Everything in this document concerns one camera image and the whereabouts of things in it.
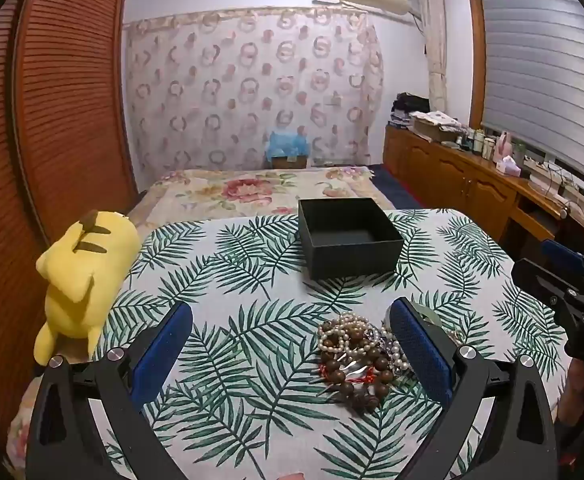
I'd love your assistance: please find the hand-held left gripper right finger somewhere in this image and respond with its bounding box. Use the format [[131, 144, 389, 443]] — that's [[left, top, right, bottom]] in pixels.
[[389, 297, 558, 480]]

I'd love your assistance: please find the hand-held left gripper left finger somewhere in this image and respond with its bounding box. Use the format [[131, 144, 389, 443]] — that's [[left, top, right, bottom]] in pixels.
[[26, 302, 194, 480]]

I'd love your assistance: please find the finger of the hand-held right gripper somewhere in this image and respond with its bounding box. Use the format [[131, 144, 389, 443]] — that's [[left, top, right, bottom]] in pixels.
[[511, 258, 584, 322], [541, 239, 584, 286]]

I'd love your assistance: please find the brown wooden bead bracelet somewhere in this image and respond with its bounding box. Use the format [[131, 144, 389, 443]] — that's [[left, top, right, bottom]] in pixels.
[[319, 330, 398, 413]]

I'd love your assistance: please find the black box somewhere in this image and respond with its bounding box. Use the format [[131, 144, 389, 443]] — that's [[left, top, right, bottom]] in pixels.
[[298, 198, 405, 281]]

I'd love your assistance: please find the leaf print tablecloth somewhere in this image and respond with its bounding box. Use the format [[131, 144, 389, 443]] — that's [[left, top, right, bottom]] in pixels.
[[89, 208, 573, 480]]

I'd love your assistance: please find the pink tissue box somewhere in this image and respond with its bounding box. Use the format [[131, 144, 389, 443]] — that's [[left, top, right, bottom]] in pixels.
[[492, 156, 522, 177]]

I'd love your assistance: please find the yellow plush toy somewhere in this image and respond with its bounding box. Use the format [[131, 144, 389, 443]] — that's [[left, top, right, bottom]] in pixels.
[[33, 208, 143, 366]]

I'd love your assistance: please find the pink bottle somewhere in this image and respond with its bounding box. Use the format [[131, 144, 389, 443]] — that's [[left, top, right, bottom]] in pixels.
[[494, 131, 513, 161]]

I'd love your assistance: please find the wooden cabinet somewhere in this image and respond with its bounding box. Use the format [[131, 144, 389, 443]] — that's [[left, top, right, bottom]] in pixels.
[[383, 125, 573, 256]]

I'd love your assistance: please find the floral bed blanket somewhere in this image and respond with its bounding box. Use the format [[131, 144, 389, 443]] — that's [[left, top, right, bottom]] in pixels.
[[6, 165, 398, 466]]

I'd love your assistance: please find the flat cardboard box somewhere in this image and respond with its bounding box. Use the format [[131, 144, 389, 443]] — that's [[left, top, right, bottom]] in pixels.
[[409, 110, 468, 143]]

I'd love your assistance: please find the stack of dark clothes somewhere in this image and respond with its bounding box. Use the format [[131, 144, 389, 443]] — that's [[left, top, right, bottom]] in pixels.
[[389, 92, 430, 128]]

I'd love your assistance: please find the blue plastic bag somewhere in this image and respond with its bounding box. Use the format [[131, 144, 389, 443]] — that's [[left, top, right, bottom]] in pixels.
[[264, 127, 309, 161]]

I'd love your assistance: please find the beige narrow curtain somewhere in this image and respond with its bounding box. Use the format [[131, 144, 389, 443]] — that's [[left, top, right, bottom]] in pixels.
[[414, 0, 448, 111]]

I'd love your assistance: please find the wooden louvered wardrobe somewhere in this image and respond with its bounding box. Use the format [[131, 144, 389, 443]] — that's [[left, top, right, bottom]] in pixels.
[[0, 0, 140, 461]]

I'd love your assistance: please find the wooden window frame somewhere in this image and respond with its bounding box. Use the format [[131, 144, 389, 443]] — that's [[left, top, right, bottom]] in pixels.
[[466, 0, 580, 133]]

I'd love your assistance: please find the ring patterned curtain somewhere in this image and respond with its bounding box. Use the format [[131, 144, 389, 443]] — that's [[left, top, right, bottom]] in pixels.
[[124, 7, 385, 181]]

